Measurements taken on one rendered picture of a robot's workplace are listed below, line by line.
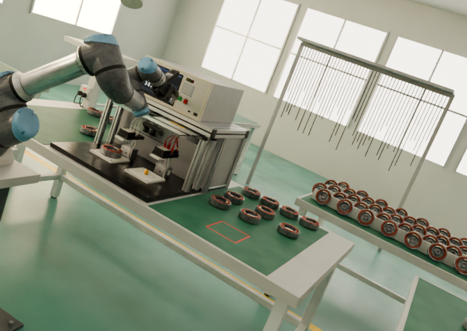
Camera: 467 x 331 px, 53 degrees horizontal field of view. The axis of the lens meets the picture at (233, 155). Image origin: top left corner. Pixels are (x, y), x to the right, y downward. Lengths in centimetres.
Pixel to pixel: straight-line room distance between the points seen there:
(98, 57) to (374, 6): 730
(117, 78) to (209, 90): 72
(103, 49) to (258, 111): 740
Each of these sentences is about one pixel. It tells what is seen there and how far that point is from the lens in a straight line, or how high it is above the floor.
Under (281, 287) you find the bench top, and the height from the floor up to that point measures 75.
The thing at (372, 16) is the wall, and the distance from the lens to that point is 868.
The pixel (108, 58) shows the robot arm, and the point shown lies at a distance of 174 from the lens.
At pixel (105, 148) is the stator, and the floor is 82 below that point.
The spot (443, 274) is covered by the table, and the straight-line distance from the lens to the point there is 311.
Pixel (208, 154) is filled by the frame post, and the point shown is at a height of 97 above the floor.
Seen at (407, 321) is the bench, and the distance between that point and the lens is 211.
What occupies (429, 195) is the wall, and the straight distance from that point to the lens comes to 837.
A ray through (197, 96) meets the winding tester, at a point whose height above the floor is 123.
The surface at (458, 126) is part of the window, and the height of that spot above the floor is 167.
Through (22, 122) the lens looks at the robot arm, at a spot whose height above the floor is 99.
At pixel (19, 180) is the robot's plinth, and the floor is 73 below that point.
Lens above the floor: 149
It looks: 12 degrees down
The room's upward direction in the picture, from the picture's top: 21 degrees clockwise
